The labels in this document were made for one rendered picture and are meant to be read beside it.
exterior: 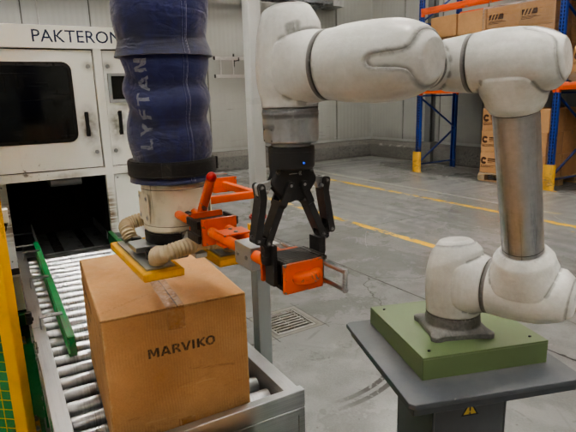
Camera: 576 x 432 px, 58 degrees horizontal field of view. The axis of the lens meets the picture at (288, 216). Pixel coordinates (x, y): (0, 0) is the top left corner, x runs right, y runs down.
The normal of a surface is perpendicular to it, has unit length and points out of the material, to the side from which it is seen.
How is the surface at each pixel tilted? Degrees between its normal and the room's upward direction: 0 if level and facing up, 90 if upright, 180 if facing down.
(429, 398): 0
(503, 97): 114
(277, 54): 89
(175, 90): 69
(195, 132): 76
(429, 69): 86
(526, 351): 90
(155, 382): 90
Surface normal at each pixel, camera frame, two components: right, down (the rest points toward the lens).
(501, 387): -0.03, -0.97
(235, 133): 0.54, 0.18
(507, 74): -0.53, 0.62
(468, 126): -0.84, 0.15
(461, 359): 0.22, 0.22
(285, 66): -0.59, 0.24
